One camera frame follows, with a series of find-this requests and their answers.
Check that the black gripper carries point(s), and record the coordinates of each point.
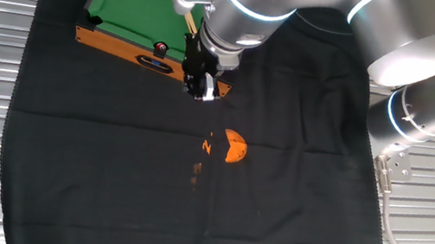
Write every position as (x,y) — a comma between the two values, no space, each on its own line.
(197,57)

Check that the mini green pool table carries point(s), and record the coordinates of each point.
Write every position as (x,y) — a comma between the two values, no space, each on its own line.
(139,9)

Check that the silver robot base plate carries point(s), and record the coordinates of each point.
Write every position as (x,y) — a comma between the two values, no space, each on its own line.
(402,166)

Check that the black cloth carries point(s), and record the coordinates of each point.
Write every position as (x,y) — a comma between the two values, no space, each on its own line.
(102,187)

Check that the wooden pool cue black butt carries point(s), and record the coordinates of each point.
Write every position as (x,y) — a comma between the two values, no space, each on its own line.
(190,22)

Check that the red pool ball white spot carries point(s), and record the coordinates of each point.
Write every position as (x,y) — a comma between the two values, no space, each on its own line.
(161,47)

